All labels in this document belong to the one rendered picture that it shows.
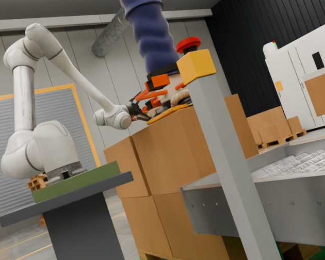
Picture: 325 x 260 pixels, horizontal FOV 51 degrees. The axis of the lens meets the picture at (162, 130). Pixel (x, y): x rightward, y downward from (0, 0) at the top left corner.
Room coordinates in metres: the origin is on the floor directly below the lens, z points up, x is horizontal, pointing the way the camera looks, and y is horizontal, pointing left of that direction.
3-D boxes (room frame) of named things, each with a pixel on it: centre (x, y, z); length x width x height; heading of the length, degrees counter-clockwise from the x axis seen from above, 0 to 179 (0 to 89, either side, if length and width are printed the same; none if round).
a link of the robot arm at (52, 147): (1.52, 0.49, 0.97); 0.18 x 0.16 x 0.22; 66
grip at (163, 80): (1.58, -0.05, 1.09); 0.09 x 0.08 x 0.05; 119
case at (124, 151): (2.52, 0.18, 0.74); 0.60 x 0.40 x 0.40; 28
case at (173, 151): (1.97, -0.12, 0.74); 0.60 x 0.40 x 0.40; 29
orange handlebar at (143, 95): (2.08, 0.07, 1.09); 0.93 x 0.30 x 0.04; 29
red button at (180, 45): (0.90, -0.14, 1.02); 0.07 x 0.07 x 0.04
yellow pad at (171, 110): (1.92, -0.05, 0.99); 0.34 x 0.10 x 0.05; 29
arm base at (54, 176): (1.49, 0.47, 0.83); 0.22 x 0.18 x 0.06; 17
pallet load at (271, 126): (9.06, -2.75, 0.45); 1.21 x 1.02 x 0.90; 34
